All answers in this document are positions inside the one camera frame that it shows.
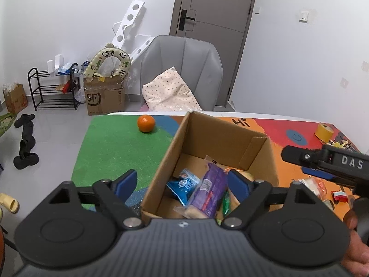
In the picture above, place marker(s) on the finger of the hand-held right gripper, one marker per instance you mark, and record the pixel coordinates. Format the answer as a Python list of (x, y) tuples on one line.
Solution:
[(299, 156)]

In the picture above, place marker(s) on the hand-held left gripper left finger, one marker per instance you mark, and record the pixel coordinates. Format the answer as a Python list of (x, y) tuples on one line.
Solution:
[(126, 183)]

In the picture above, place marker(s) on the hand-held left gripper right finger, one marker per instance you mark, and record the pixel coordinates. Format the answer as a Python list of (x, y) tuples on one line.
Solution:
[(239, 184)]

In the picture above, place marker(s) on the green snack packet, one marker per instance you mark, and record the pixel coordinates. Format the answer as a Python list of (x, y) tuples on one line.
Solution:
[(226, 203)]

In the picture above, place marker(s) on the clear bread packet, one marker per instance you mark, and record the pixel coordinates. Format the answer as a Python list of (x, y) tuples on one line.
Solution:
[(312, 186)]

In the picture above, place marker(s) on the purple label bread packet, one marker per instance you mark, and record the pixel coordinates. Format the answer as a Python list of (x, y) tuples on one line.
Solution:
[(207, 192)]

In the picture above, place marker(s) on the blue snack packet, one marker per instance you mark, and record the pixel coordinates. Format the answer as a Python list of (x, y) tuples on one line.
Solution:
[(183, 186)]

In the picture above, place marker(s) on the person's right hand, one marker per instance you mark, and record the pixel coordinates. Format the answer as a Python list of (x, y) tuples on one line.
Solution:
[(356, 254)]

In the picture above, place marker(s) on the red white snack packet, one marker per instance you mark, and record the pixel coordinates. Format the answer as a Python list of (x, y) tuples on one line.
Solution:
[(339, 195)]

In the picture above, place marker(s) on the yellow packet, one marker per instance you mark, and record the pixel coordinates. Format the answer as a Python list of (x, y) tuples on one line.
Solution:
[(340, 143)]

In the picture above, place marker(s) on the yellow tape roll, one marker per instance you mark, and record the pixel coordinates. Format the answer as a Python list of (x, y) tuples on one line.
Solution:
[(324, 132)]

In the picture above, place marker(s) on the colourful cat print table mat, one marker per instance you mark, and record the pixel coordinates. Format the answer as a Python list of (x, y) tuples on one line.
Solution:
[(115, 150)]

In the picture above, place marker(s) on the tangerine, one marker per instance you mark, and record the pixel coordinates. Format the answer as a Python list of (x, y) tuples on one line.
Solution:
[(146, 123)]

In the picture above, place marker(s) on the brown taped shipping box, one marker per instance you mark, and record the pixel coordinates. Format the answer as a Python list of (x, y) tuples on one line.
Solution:
[(103, 96)]

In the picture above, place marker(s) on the white plastic bag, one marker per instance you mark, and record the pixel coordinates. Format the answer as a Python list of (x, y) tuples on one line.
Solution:
[(80, 95)]

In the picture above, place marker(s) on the cream dotted pillow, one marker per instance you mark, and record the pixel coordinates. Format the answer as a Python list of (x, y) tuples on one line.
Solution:
[(170, 92)]

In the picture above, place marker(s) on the black slipper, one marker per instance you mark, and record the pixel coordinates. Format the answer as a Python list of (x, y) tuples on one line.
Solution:
[(27, 145), (26, 161), (24, 120), (27, 131)]

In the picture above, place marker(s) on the small red item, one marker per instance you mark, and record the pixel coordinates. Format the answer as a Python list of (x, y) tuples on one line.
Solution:
[(67, 86)]

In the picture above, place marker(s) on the yellow slipper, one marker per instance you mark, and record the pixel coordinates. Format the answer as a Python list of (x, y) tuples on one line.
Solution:
[(8, 203)]

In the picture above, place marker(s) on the blue white packet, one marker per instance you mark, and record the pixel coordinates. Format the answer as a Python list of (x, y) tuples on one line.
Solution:
[(65, 68)]

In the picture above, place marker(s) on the grey padded chair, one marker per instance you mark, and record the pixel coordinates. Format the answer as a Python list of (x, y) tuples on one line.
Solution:
[(184, 63)]

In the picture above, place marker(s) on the green floor mat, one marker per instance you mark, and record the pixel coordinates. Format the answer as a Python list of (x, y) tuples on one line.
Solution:
[(5, 122)]

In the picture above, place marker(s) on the small printed cardboard box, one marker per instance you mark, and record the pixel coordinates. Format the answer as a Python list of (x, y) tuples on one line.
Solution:
[(16, 98)]

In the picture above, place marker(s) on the grey door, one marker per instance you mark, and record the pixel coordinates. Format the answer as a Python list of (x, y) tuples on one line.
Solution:
[(213, 34)]

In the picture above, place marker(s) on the white perforated rack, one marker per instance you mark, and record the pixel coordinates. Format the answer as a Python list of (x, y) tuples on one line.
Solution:
[(126, 26)]

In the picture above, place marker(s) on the white wall socket cover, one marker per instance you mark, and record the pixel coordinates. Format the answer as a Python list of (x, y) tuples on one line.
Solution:
[(365, 65), (344, 83)]

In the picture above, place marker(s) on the white plastic bracket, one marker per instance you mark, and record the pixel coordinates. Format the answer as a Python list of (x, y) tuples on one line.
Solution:
[(54, 65)]

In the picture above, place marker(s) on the white light switch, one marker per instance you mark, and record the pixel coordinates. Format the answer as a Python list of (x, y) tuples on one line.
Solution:
[(304, 16)]

